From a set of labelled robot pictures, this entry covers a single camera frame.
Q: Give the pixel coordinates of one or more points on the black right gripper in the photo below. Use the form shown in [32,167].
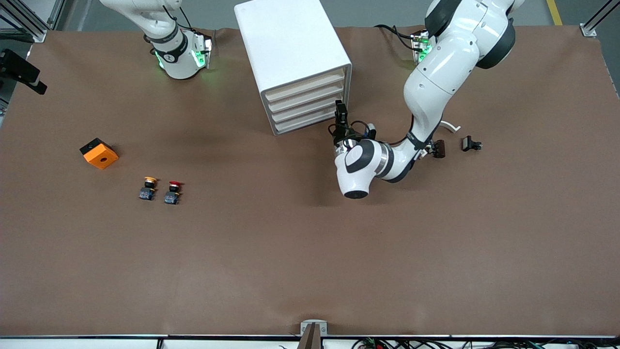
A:
[15,66]

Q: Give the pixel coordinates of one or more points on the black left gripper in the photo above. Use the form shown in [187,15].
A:
[341,133]

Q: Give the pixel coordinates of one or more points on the pale plastic drawer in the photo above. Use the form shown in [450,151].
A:
[308,108]
[310,119]
[305,85]
[306,97]

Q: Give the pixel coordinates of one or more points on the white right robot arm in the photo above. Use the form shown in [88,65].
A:
[177,65]

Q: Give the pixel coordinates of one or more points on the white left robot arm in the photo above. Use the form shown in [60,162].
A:
[436,72]

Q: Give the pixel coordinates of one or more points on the white drawer cabinet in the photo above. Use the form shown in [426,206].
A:
[286,43]

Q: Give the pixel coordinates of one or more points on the yellow push button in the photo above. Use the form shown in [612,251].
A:
[147,194]

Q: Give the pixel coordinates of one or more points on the red push button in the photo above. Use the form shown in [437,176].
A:
[171,197]

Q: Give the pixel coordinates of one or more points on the orange box with hole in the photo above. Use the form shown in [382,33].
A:
[101,157]

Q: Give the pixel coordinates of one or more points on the small black component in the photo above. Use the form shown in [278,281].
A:
[467,143]

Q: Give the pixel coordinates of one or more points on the brown paper table cover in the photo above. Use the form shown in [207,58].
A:
[310,252]

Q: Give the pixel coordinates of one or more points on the aluminium frame post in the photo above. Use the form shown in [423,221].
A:
[36,35]
[588,30]

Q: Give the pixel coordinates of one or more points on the grey metal bracket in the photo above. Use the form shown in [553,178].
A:
[314,324]

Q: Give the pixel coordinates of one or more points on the brown camera post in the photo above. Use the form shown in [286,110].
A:
[311,339]

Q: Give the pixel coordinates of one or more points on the white table edge frame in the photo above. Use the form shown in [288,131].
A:
[72,344]

